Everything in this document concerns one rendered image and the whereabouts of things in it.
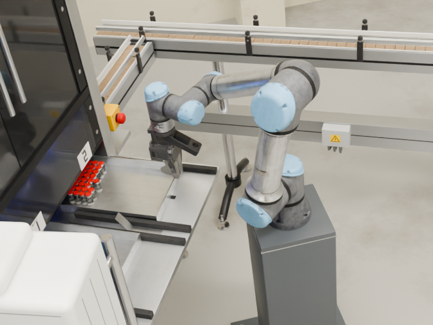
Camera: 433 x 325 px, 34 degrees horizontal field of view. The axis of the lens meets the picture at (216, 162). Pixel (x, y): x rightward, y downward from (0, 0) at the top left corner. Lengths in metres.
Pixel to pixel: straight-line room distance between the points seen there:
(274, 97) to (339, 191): 1.87
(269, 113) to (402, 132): 1.38
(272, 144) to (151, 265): 0.54
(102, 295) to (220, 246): 2.09
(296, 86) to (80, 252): 0.81
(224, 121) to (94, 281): 2.07
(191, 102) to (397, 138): 1.29
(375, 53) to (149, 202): 1.12
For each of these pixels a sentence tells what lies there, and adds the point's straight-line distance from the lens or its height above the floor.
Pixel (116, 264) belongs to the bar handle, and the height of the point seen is 1.41.
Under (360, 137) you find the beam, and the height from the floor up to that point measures 0.48.
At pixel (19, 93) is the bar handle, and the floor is 1.46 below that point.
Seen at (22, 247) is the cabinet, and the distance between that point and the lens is 1.30.
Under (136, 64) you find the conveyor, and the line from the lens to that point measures 2.98.
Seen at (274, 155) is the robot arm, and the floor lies 1.20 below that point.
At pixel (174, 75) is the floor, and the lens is 4.65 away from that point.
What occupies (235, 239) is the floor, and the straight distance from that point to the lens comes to 3.42.
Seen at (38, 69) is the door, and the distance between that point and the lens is 2.13.
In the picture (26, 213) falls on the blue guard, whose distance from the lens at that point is 2.12.
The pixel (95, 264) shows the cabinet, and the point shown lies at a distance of 1.30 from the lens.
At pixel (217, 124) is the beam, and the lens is 3.31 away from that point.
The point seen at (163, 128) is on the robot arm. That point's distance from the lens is 2.23.
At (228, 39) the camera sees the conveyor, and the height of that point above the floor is 0.93.
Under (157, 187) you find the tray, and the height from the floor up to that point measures 0.88.
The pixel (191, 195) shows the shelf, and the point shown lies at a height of 0.88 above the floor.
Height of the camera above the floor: 2.43
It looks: 39 degrees down
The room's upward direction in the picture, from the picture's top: 9 degrees counter-clockwise
